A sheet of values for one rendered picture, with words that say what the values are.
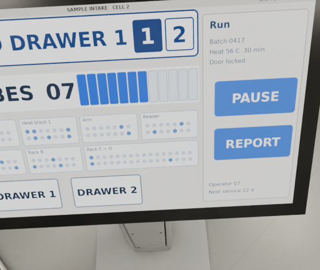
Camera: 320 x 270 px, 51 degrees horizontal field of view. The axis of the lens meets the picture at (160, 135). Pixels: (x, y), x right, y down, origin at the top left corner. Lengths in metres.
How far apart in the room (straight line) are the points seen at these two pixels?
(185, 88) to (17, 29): 0.20
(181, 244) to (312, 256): 0.53
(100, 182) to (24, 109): 0.13
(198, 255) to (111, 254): 0.35
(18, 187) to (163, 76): 0.24
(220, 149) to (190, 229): 1.02
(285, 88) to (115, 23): 0.21
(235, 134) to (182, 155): 0.07
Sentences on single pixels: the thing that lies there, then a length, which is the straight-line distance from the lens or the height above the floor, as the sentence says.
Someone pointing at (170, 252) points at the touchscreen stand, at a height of 0.04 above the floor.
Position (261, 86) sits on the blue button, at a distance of 0.42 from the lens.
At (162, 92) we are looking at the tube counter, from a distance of 0.40.
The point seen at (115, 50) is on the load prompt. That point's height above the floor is 1.15.
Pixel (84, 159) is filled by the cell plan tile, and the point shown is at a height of 1.04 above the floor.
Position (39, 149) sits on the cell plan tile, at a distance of 0.45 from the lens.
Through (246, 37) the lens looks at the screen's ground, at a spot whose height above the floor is 1.15.
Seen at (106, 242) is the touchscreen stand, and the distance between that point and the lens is 1.45.
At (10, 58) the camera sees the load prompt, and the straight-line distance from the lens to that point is 0.43.
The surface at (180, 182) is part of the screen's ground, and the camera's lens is 0.45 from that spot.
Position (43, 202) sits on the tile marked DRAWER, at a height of 0.99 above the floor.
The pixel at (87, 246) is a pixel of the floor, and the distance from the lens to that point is 1.49.
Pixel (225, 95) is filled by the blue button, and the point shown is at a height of 1.10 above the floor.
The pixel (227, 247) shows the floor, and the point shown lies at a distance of 1.47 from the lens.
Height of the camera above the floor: 1.43
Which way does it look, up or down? 62 degrees down
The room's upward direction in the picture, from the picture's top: 3 degrees counter-clockwise
